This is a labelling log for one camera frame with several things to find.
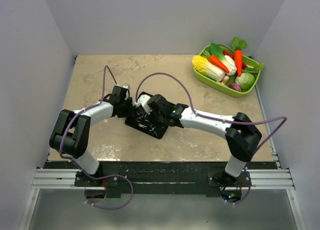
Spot silver scissors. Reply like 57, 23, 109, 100
136, 112, 149, 123
149, 124, 158, 136

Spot black tool case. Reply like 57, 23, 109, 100
124, 91, 169, 140

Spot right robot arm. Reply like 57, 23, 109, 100
141, 94, 262, 187

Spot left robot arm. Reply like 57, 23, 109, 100
49, 85, 133, 186

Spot toy napa cabbage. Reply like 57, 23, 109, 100
192, 55, 226, 82

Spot toy mushroom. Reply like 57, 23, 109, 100
220, 75, 230, 85

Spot green vegetable tray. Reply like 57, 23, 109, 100
193, 44, 262, 98

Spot toy carrot left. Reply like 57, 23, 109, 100
208, 55, 230, 73

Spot toy carrot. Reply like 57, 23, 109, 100
231, 36, 248, 77
208, 55, 230, 73

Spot toy purple onion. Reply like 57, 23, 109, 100
228, 83, 242, 92

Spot toy bok choy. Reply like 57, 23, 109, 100
210, 43, 237, 76

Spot toy green cabbage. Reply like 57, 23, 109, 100
235, 72, 256, 91

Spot toy red chili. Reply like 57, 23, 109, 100
222, 50, 248, 69

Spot toy carrot right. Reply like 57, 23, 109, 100
231, 36, 248, 77

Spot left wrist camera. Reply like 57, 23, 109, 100
121, 84, 131, 90

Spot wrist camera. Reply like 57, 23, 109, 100
121, 84, 131, 90
134, 93, 152, 115

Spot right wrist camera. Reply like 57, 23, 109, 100
134, 93, 152, 115

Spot aluminium rail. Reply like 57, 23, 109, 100
31, 169, 295, 190

